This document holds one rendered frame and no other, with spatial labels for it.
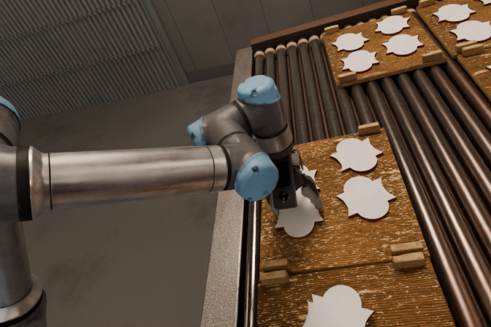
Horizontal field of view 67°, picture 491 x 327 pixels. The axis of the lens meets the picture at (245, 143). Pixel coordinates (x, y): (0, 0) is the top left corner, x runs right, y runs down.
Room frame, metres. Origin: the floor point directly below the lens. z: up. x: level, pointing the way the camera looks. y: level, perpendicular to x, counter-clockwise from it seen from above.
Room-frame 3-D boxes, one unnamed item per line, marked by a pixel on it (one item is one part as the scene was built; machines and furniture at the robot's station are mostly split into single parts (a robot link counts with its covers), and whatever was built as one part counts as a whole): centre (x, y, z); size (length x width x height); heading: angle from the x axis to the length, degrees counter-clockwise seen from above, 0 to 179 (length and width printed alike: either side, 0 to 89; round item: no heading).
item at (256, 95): (0.63, -0.06, 1.25); 0.09 x 0.08 x 0.11; 101
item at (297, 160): (0.63, -0.06, 1.09); 0.09 x 0.08 x 0.12; 162
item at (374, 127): (0.77, -0.33, 0.95); 0.06 x 0.02 x 0.03; 72
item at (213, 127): (0.59, 0.04, 1.25); 0.11 x 0.11 x 0.08; 11
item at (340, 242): (0.63, -0.14, 0.93); 0.41 x 0.35 x 0.02; 162
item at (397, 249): (0.40, -0.21, 0.95); 0.06 x 0.02 x 0.03; 72
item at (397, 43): (1.20, -0.59, 0.94); 0.41 x 0.35 x 0.04; 163
